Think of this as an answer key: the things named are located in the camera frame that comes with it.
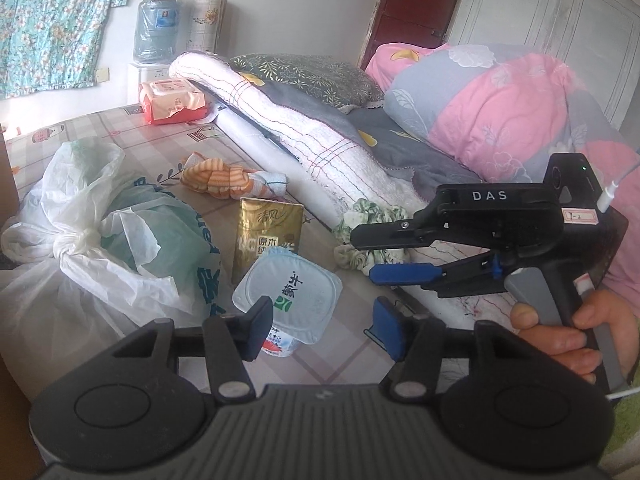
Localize patterned paper roll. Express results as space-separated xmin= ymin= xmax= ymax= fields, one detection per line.
xmin=186 ymin=0 xmax=228 ymax=56

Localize pink wet wipes pack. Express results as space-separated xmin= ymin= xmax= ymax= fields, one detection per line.
xmin=138 ymin=78 xmax=208 ymax=126

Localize person's right hand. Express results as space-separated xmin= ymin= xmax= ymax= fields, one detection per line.
xmin=509 ymin=287 xmax=640 ymax=387

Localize gold tissue pack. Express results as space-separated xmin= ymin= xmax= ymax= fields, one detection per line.
xmin=231 ymin=197 xmax=305 ymax=286

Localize white sock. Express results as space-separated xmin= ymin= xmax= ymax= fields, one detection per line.
xmin=250 ymin=169 xmax=289 ymax=200

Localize white rolled quilt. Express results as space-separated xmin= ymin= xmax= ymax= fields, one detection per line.
xmin=169 ymin=51 xmax=516 ymax=321

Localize checked printed bed sheet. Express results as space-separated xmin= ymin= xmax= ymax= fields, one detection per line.
xmin=0 ymin=105 xmax=451 ymax=391

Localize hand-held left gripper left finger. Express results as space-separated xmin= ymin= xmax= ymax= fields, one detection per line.
xmin=115 ymin=296 xmax=275 ymax=404

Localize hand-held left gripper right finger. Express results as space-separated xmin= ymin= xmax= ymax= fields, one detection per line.
xmin=367 ymin=296 xmax=527 ymax=404

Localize orange striped cloth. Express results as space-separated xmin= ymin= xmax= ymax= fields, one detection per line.
xmin=180 ymin=151 xmax=261 ymax=200

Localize teal floral curtain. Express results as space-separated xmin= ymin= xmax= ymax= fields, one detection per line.
xmin=0 ymin=0 xmax=135 ymax=101

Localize white water dispenser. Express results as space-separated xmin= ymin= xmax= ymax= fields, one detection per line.
xmin=127 ymin=60 xmax=173 ymax=106

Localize pink and grey quilt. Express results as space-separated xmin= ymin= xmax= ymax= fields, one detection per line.
xmin=365 ymin=42 xmax=640 ymax=311

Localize white rolled pad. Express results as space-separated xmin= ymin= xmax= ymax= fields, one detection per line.
xmin=215 ymin=105 xmax=321 ymax=181

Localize tied translucent plastic bag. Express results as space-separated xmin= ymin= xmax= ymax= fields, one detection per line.
xmin=0 ymin=137 xmax=223 ymax=356

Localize green cloth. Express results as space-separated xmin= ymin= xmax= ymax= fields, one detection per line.
xmin=600 ymin=400 xmax=640 ymax=476

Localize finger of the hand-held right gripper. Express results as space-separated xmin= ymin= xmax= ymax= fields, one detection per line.
xmin=369 ymin=251 xmax=506 ymax=301
xmin=349 ymin=216 xmax=438 ymax=252

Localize dark red door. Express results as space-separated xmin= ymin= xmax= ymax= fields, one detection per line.
xmin=359 ymin=0 xmax=473 ymax=73

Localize green leaf pillow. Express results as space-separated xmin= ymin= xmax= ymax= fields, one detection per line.
xmin=227 ymin=52 xmax=386 ymax=111

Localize white wardrobe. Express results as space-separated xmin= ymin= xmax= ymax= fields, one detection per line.
xmin=445 ymin=0 xmax=640 ymax=151

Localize green floral scrunchie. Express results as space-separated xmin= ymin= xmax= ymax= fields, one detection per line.
xmin=332 ymin=199 xmax=426 ymax=271

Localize white cable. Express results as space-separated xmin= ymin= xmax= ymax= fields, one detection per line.
xmin=597 ymin=162 xmax=640 ymax=211

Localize blue water bottle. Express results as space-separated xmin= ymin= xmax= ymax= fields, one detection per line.
xmin=132 ymin=0 xmax=182 ymax=66

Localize white yogurt cup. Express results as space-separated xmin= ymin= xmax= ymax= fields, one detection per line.
xmin=232 ymin=247 xmax=343 ymax=358

